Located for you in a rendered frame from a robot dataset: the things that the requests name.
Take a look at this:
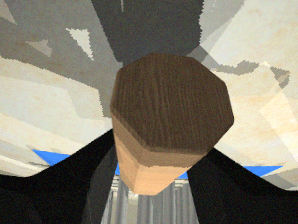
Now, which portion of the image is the blue flat strip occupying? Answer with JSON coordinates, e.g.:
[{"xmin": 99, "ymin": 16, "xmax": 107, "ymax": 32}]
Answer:
[{"xmin": 32, "ymin": 149, "xmax": 283, "ymax": 179}]

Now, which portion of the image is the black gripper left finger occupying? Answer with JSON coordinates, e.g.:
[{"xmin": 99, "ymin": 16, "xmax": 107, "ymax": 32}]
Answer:
[{"xmin": 0, "ymin": 129, "xmax": 118, "ymax": 224}]

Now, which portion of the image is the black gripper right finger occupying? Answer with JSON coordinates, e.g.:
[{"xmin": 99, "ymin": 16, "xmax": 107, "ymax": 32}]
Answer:
[{"xmin": 186, "ymin": 148, "xmax": 298, "ymax": 224}]

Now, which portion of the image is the wooden octagonal handle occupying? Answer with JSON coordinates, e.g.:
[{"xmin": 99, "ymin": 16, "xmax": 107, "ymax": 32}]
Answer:
[{"xmin": 109, "ymin": 52, "xmax": 234, "ymax": 197}]

